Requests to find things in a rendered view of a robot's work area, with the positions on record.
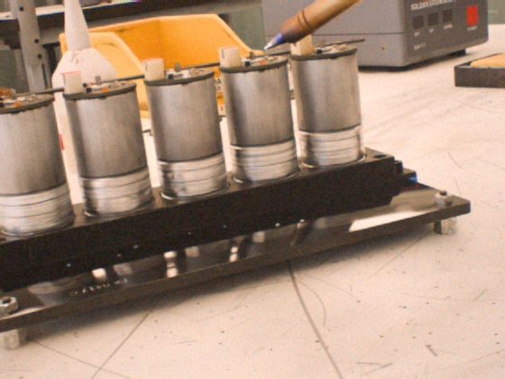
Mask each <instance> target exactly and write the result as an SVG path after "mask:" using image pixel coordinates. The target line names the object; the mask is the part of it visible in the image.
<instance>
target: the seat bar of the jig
mask: <svg viewBox="0 0 505 379"><path fill-rule="evenodd" d="M364 150H365V159H364V160H363V161H361V162H357V163H354V164H350V165H345V166H340V167H331V168H312V167H306V166H303V165H301V160H300V156H298V174H296V175H294V176H292V177H289V178H287V179H284V180H276V181H271V182H264V183H242V182H238V181H235V180H234V175H233V171H228V172H227V176H228V184H229V188H228V189H226V190H224V191H222V192H220V193H217V194H215V195H211V196H207V197H203V198H198V199H165V198H162V197H161V189H160V186H157V187H153V188H152V193H153V199H154V204H152V205H151V206H149V207H147V208H145V209H142V210H140V211H136V212H133V213H130V214H125V215H121V216H114V217H89V216H86V215H84V210H83V206H82V202H80V203H77V204H72V205H73V210H74V216H75V220H74V221H72V222H71V223H69V224H67V225H65V226H63V227H60V228H57V229H54V230H51V231H48V232H43V233H39V234H34V235H27V236H8V235H4V234H2V233H1V228H0V274H4V273H11V272H15V271H20V270H23V269H27V268H31V267H35V266H39V265H43V264H47V263H54V262H57V261H62V260H66V259H69V258H74V257H78V256H81V255H85V254H93V253H96V252H101V251H105V250H108V249H113V248H116V247H120V246H124V245H131V244H135V243H140V242H143V241H147V240H151V239H155V238H159V237H163V236H170V235H174V234H177V233H182V232H186V231H189V230H194V229H198V228H201V227H206V226H212V225H216V224H221V223H224V222H228V221H233V220H236V219H240V218H244V217H251V216H255V215H260V214H263V213H266V212H271V211H274V210H278V209H282V208H289V207H293V206H297V205H301V204H305V203H308V202H313V201H317V200H321V199H328V198H332V197H335V196H340V195H344V194H347V193H352V192H356V191H359V190H367V189H370V188H374V187H379V186H382V185H386V184H391V183H394V182H397V178H396V166H395V156H393V155H390V154H387V153H383V152H379V151H376V150H373V149H371V148H368V147H365V146H364Z"/></svg>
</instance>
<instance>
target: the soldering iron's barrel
mask: <svg viewBox="0 0 505 379"><path fill-rule="evenodd" d="M361 1H362V0H317V1H316V2H314V3H313V4H311V5H309V6H308V7H306V8H305V9H301V10H300V11H298V13H297V14H295V15H294V17H292V18H290V19H289V20H288V21H287V22H285V23H283V24H282V25H281V27H280V34H281V36H282V38H283V39H284V40H285V41H286V42H287V43H293V44H294V43H296V42H298V41H300V40H301V39H303V38H304V37H306V36H307V35H309V34H311V33H313V32H315V31H316V30H317V29H318V28H320V27H321V26H323V25H324V24H326V23H328V22H330V21H331V20H333V19H334V18H336V17H337V16H338V15H340V14H342V13H344V12H345V11H347V10H348V9H350V8H351V7H353V6H355V5H357V4H358V3H360V2H361Z"/></svg>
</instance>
